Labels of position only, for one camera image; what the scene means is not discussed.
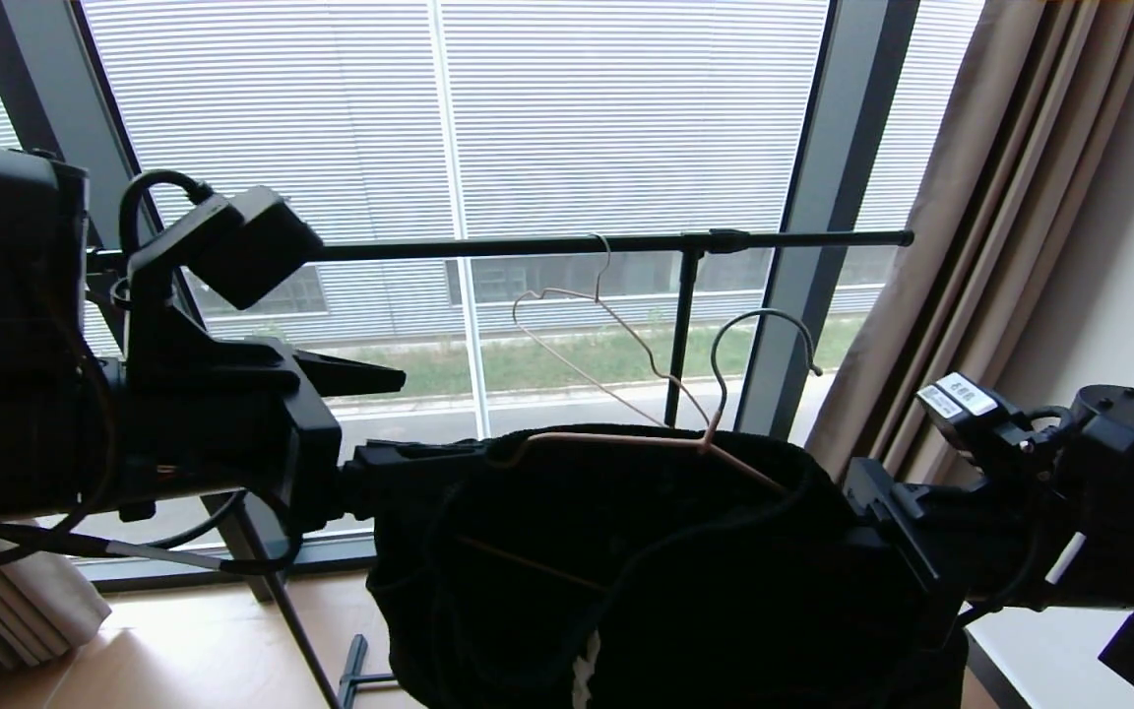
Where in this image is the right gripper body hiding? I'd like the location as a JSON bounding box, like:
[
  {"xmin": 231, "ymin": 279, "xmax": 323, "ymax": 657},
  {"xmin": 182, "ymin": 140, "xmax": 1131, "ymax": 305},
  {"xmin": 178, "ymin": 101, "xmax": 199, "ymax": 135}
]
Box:
[{"xmin": 841, "ymin": 457, "xmax": 1052, "ymax": 618}]

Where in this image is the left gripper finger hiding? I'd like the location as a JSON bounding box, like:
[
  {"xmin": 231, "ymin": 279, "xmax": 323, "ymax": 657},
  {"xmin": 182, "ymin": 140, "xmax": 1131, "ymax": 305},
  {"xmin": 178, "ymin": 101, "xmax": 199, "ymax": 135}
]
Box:
[
  {"xmin": 295, "ymin": 349, "xmax": 408, "ymax": 399},
  {"xmin": 341, "ymin": 439, "xmax": 490, "ymax": 519}
]

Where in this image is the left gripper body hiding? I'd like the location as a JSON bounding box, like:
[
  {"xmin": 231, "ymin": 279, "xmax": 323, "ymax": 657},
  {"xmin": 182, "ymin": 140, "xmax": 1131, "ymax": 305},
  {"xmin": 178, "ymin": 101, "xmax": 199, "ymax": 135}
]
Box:
[{"xmin": 90, "ymin": 335, "xmax": 347, "ymax": 539}]

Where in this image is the pink clothes hanger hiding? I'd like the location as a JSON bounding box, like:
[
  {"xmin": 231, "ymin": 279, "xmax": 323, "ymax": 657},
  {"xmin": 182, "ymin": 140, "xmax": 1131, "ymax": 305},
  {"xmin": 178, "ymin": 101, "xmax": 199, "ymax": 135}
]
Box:
[
  {"xmin": 454, "ymin": 308, "xmax": 825, "ymax": 594},
  {"xmin": 512, "ymin": 232, "xmax": 716, "ymax": 430}
]

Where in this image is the black garment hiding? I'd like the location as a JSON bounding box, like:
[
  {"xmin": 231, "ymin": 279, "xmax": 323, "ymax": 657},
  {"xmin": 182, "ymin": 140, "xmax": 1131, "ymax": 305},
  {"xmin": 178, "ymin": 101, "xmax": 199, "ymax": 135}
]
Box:
[{"xmin": 365, "ymin": 423, "xmax": 969, "ymax": 709}]

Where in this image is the black clothes rack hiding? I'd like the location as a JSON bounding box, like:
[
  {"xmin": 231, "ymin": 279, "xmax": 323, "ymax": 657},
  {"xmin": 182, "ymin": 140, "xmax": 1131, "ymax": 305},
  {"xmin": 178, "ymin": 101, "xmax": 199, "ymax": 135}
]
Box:
[{"xmin": 85, "ymin": 227, "xmax": 916, "ymax": 709}]

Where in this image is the brown curtain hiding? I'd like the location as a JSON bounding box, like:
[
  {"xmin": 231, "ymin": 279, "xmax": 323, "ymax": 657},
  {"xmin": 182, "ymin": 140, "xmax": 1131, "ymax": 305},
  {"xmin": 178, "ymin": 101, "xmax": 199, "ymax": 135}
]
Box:
[
  {"xmin": 803, "ymin": 0, "xmax": 1134, "ymax": 485},
  {"xmin": 0, "ymin": 537, "xmax": 114, "ymax": 672}
]

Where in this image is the window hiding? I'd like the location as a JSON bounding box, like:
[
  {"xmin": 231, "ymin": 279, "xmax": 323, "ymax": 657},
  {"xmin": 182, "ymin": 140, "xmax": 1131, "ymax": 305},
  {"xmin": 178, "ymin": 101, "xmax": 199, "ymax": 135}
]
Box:
[{"xmin": 0, "ymin": 0, "xmax": 986, "ymax": 592}]

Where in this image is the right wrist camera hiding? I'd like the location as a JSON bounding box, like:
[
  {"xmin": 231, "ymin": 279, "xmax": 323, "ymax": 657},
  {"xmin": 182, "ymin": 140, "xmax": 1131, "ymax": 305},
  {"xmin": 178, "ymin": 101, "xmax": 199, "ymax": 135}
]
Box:
[{"xmin": 915, "ymin": 371, "xmax": 1072, "ymax": 485}]

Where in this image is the black cable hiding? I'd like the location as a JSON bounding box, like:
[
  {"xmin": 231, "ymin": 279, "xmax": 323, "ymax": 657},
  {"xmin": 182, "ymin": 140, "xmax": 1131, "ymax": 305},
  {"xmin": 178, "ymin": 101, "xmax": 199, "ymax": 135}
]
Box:
[{"xmin": 0, "ymin": 169, "xmax": 304, "ymax": 578}]

